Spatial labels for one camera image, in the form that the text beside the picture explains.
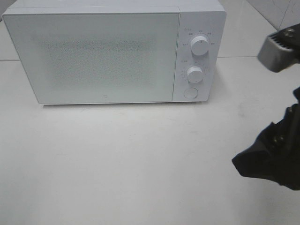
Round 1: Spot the white microwave oven body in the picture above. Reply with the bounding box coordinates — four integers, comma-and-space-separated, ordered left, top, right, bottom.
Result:
2, 0, 226, 105

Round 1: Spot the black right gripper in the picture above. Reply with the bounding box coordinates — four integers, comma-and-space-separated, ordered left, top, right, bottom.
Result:
232, 24, 300, 190

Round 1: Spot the round white door button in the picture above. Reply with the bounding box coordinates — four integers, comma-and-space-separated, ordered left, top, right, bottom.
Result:
184, 88, 198, 99

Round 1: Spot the upper white power knob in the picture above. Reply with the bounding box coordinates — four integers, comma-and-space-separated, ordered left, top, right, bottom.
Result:
190, 34, 209, 56

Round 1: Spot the white microwave door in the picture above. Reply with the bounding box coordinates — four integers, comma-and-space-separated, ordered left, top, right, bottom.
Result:
4, 13, 179, 105

